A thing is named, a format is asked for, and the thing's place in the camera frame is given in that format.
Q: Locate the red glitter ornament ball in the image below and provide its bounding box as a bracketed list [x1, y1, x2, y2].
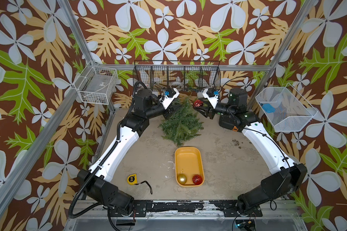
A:
[192, 174, 203, 185]

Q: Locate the white wire basket left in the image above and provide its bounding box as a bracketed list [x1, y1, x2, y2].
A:
[74, 62, 119, 105]

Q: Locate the white wire basket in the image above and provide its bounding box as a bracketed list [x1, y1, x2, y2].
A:
[255, 84, 318, 133]
[74, 62, 119, 105]

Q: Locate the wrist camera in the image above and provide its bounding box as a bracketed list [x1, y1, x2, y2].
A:
[202, 88, 219, 109]
[160, 88, 179, 110]

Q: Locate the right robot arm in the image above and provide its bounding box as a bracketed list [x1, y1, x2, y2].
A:
[193, 88, 307, 215]

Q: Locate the yellow tape measure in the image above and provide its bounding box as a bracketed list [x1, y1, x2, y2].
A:
[127, 174, 153, 195]

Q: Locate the gold ornament ball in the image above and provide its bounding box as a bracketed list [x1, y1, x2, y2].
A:
[176, 169, 188, 185]

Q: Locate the white wire basket right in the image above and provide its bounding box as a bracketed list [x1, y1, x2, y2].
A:
[255, 84, 318, 133]

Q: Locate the black wire wall basket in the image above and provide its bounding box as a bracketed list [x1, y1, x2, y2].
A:
[133, 60, 221, 92]

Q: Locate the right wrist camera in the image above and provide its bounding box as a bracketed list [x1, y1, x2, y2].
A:
[202, 88, 219, 109]

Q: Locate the tape roll in basket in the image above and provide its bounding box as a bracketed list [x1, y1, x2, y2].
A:
[170, 81, 185, 89]

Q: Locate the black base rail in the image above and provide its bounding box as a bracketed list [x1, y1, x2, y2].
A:
[108, 200, 264, 218]

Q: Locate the blue object in basket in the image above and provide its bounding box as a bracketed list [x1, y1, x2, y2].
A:
[261, 104, 276, 113]

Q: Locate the red patterned ornament ball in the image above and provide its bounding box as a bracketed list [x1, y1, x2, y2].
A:
[193, 100, 204, 108]

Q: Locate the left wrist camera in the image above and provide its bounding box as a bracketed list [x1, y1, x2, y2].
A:
[160, 88, 179, 110]

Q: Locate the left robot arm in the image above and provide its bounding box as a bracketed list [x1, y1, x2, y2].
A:
[68, 81, 180, 218]

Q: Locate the small green christmas tree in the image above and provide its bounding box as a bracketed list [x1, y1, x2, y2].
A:
[159, 99, 203, 147]

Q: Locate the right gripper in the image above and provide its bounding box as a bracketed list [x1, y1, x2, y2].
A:
[195, 97, 238, 121]

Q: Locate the yellow plastic tray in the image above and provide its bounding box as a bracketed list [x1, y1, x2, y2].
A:
[174, 146, 205, 187]

